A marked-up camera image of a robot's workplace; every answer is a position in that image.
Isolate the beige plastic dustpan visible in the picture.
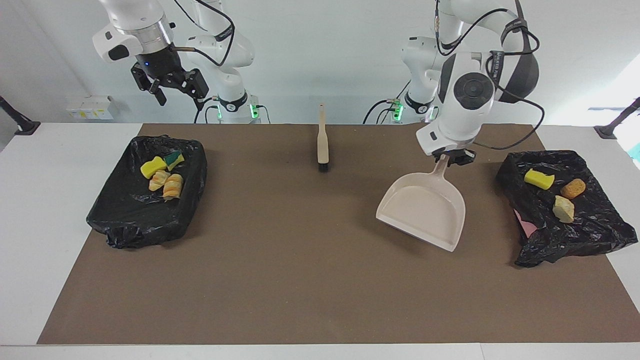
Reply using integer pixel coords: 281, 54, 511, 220
375, 155, 467, 253

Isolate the yellow green sponge piece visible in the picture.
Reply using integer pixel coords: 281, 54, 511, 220
164, 150, 185, 172

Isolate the yellow sponge wedge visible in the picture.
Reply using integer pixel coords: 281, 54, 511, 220
140, 156, 168, 180

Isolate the small striped croissant piece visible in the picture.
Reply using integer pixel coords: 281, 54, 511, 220
148, 170, 171, 192

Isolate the notched yellow sponge piece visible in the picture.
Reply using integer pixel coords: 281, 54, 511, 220
523, 168, 556, 191

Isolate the large striped croissant piece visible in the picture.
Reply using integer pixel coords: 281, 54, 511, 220
162, 173, 185, 201

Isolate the small brown bread roll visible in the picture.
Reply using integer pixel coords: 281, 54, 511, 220
560, 178, 587, 200

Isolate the beige hand brush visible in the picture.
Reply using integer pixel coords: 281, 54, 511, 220
317, 104, 331, 173

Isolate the black bag lined pink bin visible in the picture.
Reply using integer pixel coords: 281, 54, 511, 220
496, 150, 639, 268

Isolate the brown table mat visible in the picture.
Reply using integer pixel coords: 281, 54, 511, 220
37, 123, 640, 345

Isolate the black base cable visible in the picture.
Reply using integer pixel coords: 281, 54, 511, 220
362, 80, 413, 125
193, 96, 221, 124

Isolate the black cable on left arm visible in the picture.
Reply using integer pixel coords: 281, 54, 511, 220
435, 0, 546, 151

